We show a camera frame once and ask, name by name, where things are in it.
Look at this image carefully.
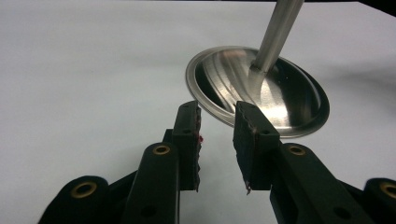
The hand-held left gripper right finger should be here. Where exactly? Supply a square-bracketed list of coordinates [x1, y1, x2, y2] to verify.
[233, 100, 281, 196]

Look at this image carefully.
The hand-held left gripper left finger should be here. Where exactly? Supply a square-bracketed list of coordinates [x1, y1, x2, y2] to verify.
[171, 100, 205, 192]

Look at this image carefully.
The stainless steel utensil rack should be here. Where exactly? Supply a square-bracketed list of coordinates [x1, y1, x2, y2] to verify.
[185, 0, 331, 139]

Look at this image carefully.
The pale blue table mat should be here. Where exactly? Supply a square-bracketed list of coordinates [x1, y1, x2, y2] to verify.
[0, 0, 396, 224]

